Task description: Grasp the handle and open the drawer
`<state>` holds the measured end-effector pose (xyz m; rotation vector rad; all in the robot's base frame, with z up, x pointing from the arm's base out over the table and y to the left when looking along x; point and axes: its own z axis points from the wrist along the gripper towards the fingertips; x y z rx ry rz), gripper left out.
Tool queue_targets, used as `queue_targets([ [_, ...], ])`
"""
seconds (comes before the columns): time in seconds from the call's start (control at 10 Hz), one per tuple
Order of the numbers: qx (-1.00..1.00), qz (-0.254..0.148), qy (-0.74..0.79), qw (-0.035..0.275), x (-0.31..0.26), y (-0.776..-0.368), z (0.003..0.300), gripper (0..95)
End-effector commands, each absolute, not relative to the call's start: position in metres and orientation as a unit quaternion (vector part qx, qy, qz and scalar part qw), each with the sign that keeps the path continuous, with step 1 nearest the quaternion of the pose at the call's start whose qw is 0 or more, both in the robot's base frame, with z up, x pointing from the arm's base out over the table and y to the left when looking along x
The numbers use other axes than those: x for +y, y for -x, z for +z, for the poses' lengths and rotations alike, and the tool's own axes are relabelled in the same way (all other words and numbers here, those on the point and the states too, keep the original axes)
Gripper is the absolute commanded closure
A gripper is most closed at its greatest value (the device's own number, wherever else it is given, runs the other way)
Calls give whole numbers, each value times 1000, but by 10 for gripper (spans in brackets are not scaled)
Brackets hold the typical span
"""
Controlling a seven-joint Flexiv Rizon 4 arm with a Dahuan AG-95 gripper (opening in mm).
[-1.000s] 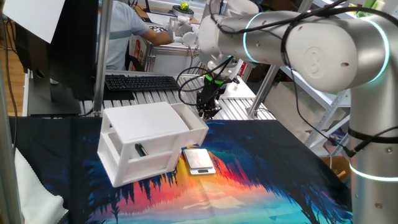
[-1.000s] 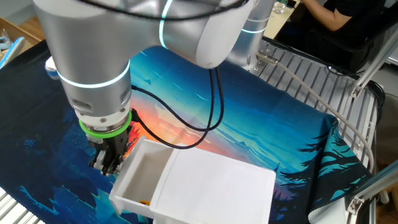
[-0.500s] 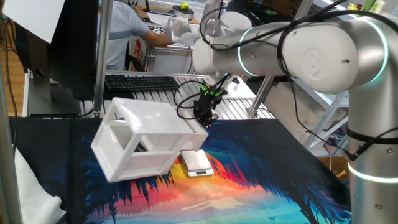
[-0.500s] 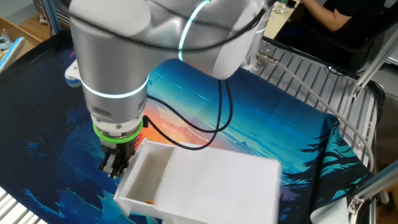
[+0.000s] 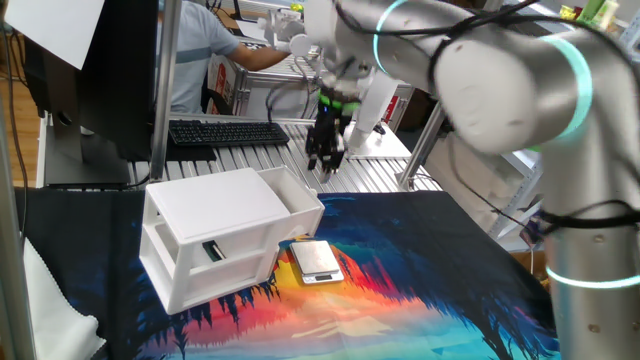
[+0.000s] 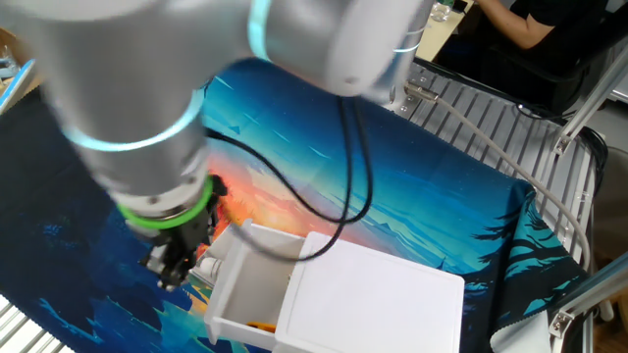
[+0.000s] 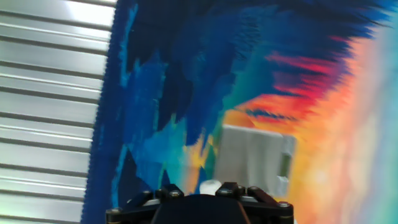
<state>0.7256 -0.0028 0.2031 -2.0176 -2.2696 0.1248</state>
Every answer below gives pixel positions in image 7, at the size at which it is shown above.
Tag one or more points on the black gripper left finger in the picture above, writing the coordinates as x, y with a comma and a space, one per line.
133, 214

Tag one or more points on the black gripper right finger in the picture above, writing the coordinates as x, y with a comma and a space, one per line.
270, 213

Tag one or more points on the silver digital scale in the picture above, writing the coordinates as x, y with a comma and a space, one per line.
248, 155

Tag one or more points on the colourful landscape print cloth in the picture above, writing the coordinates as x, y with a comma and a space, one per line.
217, 62

